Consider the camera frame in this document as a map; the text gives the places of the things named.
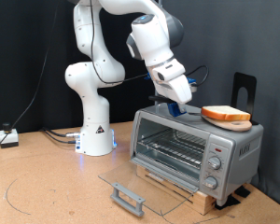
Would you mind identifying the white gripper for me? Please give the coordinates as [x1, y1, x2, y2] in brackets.
[145, 57, 193, 114]

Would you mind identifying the white bread slice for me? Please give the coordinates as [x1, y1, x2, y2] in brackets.
[201, 105, 252, 122]

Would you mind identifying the glass oven door with handle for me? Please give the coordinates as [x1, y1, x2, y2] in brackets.
[97, 155, 200, 217]

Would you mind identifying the silver oven temperature knob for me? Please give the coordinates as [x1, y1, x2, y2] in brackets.
[207, 155, 222, 171]

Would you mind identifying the silver toaster oven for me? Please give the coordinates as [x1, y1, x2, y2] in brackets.
[129, 101, 265, 207]

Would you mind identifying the silver oven timer knob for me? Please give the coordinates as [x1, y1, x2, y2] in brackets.
[203, 175, 218, 190]

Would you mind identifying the vertical aluminium pole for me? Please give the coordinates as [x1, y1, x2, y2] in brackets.
[154, 0, 163, 106]

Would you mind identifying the round wooden cutting board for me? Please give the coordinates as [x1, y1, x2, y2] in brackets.
[203, 115, 253, 133]

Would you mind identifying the black metal bookend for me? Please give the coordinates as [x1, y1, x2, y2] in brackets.
[231, 72, 259, 126]

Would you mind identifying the grey backdrop curtain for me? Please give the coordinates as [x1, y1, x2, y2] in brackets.
[158, 0, 280, 213]

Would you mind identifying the slotted wooden block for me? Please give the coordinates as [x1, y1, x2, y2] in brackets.
[136, 164, 217, 216]

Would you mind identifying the emergency stop button box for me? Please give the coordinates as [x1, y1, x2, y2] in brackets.
[0, 122, 20, 148]

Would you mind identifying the black backdrop curtain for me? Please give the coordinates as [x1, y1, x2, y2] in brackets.
[0, 0, 160, 135]

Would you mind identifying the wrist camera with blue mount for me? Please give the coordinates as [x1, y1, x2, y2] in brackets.
[186, 77, 198, 92]

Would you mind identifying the wire oven rack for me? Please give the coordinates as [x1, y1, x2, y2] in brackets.
[136, 129, 208, 169]

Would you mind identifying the black cable with silver connector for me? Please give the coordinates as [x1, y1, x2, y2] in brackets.
[40, 126, 82, 138]

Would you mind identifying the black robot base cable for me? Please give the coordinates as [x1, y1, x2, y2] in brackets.
[44, 130, 78, 145]

